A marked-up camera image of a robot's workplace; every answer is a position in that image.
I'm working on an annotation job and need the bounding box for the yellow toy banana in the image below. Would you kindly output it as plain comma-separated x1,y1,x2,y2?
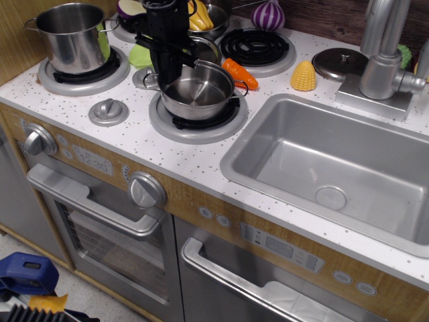
188,0,215,32

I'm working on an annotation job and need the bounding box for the grey toy sink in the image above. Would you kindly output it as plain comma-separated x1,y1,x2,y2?
221,94,428,258

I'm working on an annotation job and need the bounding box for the left oven dial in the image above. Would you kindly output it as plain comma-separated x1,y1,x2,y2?
23,123,58,156

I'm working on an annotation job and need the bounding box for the yellow toy corn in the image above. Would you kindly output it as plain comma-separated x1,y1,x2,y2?
290,61,316,91

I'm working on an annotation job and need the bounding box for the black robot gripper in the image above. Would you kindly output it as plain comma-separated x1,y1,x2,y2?
135,0,197,84

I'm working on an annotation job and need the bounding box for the dishwasher door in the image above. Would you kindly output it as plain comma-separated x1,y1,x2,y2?
173,214,389,322

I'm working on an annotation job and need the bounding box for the blue clamp tool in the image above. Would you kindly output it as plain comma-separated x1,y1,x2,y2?
1,252,59,302

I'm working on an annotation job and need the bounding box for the right oven dial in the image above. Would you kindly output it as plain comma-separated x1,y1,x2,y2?
127,171,167,209

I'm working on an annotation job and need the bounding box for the oven door with window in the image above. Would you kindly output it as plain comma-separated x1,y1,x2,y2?
25,154,184,321

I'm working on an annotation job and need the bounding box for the silver toy faucet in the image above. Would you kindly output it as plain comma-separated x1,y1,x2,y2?
335,0,428,121

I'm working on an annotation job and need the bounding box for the yellow tape piece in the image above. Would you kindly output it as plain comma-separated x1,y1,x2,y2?
27,294,68,313

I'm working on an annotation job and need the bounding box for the steel pot lid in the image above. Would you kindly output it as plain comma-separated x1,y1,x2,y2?
312,48,369,82

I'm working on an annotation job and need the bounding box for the grey countertop knob back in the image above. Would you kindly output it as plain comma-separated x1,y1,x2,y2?
132,66,159,91

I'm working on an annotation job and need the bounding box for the grey countertop knob front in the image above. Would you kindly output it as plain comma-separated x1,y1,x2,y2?
88,99,129,127

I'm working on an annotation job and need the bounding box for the back left stove burner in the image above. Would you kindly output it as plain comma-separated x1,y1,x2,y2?
107,13,137,44

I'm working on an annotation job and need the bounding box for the orange toy carrot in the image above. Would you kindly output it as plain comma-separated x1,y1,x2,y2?
222,58,259,90

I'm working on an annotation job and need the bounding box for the grey countertop knob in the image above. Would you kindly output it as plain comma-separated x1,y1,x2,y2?
88,99,129,127
132,66,159,91

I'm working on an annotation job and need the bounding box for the small steel lid by burner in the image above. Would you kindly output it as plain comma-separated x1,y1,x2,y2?
190,36,222,65

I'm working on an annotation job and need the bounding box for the silver oven door handle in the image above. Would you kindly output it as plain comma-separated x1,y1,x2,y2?
27,164,160,241

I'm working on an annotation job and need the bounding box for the front left stove burner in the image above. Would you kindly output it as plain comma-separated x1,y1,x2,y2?
38,46,129,97

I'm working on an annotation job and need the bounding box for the green toy vegetable behind faucet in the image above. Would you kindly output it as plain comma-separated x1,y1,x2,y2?
397,44,412,69

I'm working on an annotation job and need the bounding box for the silver dishwasher door handle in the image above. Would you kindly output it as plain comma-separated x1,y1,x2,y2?
180,237,369,322

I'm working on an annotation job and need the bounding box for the small steel pan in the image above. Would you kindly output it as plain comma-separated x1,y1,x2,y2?
143,60,247,121

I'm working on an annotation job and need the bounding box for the back right stove burner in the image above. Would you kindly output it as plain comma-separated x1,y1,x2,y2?
216,28,297,78

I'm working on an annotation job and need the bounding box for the oven dial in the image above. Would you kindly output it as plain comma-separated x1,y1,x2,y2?
127,171,167,209
23,123,58,156

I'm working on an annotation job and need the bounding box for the steel bowl at back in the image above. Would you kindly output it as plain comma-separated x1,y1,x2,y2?
188,0,232,40

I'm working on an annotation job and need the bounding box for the stove burner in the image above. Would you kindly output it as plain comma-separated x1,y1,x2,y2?
38,46,129,97
149,94,248,145
216,28,297,78
107,13,137,44

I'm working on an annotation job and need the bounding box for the dishwasher control panel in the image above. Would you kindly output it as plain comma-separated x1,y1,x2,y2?
239,222,325,274

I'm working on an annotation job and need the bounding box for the tall steel stock pot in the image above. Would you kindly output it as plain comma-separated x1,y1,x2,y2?
24,3,110,74

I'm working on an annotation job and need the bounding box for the oven clock display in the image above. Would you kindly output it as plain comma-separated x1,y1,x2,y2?
72,145,113,176

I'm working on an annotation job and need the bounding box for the purple toy onion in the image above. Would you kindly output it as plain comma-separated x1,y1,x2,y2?
251,0,286,32

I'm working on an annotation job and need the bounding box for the toy eggplant slice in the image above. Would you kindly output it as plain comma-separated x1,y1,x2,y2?
117,0,146,19

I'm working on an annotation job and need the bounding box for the front right stove burner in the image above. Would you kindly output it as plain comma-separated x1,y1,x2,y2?
149,94,248,145

